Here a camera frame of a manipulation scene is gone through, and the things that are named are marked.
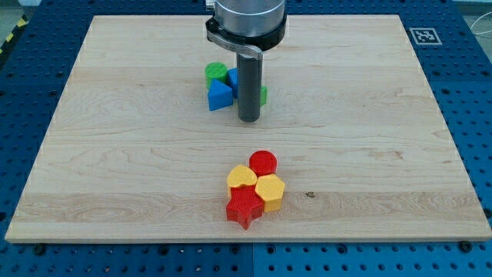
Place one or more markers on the yellow heart block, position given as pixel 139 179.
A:
pixel 240 176

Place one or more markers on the red cylinder block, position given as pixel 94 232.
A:
pixel 263 162

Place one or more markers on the blue triangle block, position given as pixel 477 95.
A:
pixel 219 95

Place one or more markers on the green block behind rod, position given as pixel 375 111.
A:
pixel 264 95

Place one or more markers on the yellow hexagon block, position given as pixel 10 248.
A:
pixel 270 188

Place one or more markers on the blue cube block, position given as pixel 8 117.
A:
pixel 233 81

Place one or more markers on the red star block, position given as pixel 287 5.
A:
pixel 244 206

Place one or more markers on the grey cylindrical pointer rod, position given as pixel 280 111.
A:
pixel 249 88

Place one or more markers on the green cylinder block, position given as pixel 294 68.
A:
pixel 216 71

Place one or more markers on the wooden board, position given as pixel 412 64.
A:
pixel 134 155

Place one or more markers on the white fiducial marker tag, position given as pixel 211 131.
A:
pixel 425 36

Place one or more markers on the yellow black hazard tape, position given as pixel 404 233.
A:
pixel 14 35

